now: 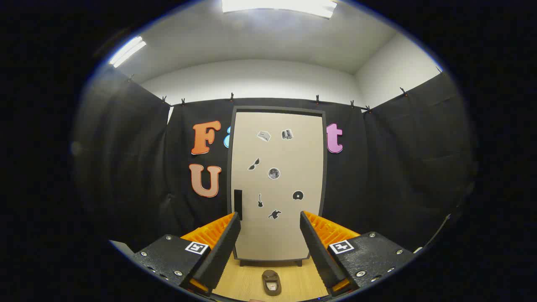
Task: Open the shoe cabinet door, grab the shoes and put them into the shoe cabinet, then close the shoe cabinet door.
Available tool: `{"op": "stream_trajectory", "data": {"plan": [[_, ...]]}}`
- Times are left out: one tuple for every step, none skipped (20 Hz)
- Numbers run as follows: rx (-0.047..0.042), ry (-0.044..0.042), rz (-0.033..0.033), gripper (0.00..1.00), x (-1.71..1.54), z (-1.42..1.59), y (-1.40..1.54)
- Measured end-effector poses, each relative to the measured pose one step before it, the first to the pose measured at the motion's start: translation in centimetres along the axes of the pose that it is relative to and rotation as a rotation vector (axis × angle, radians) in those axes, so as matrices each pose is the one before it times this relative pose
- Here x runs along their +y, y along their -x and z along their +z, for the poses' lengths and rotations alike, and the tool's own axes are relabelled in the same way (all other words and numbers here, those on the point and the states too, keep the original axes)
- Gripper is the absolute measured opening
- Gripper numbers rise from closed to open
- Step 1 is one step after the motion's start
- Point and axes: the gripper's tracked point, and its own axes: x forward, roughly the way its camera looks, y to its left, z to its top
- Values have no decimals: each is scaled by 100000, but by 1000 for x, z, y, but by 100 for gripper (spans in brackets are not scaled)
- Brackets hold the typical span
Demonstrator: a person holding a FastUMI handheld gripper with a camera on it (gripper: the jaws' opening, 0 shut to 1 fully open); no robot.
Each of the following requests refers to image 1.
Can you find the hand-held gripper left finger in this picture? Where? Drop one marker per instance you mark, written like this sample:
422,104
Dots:
224,247

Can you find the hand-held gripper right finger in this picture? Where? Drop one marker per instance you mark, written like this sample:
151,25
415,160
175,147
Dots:
319,251

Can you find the brown fuzzy shoe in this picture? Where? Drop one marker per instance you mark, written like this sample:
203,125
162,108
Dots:
271,282

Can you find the dark grey shoe cabinet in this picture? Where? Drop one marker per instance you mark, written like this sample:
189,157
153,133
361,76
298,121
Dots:
277,109

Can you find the grey chair backrest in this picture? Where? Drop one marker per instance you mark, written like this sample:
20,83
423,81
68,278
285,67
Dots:
121,247

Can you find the black backdrop cloth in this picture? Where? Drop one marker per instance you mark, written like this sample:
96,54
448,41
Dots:
398,167

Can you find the row of black clips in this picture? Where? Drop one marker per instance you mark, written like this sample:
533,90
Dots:
231,97

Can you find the ceiling light panel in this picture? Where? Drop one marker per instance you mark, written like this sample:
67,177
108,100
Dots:
277,5

